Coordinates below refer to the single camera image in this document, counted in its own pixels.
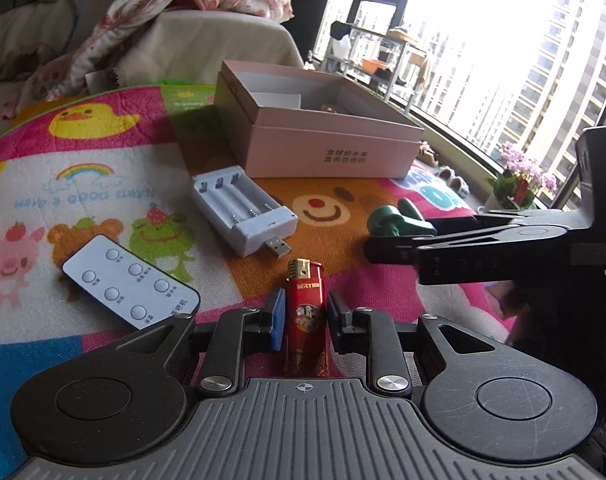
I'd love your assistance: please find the teal plastic clip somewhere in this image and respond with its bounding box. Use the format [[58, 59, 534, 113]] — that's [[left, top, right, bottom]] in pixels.
[[367, 198, 437, 237]]

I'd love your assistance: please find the red lighter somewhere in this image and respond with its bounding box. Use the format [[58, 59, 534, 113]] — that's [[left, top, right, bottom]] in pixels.
[[286, 258, 328, 377]]

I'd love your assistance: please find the white remote control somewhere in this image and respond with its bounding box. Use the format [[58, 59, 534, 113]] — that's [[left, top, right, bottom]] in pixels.
[[62, 235, 201, 330]]

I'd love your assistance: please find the white battery charger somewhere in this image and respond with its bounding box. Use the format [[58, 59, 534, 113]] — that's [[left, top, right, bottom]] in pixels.
[[190, 166, 297, 258]]

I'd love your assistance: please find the grey charger retail box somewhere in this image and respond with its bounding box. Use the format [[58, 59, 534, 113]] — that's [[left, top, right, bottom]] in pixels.
[[251, 92, 302, 110]]

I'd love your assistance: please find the potted pink orchid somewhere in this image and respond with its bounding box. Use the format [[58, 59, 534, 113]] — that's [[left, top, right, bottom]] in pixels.
[[487, 142, 558, 209]]

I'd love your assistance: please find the grey slippers pair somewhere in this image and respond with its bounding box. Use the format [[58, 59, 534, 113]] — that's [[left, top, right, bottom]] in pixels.
[[435, 166, 470, 198]]

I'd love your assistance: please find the pink cardboard box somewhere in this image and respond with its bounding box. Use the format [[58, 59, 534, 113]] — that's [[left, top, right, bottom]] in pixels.
[[214, 61, 423, 178]]

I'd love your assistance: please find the colourful cartoon play mat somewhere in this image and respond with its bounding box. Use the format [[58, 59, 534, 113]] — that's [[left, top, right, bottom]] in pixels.
[[0, 86, 510, 479]]

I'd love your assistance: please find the metal balcony shelf rack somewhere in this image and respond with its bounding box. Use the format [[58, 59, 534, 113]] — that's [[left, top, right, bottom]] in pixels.
[[320, 21, 429, 107]]

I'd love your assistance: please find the beige covered sofa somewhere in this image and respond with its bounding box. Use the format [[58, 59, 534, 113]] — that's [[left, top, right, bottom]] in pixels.
[[0, 0, 306, 146]]

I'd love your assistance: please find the floral pink blanket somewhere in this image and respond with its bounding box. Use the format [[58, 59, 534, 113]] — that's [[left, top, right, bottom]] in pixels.
[[0, 0, 296, 122]]

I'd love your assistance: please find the brown plush toy on sofa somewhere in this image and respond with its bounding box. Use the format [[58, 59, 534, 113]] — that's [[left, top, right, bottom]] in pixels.
[[0, 42, 56, 81]]

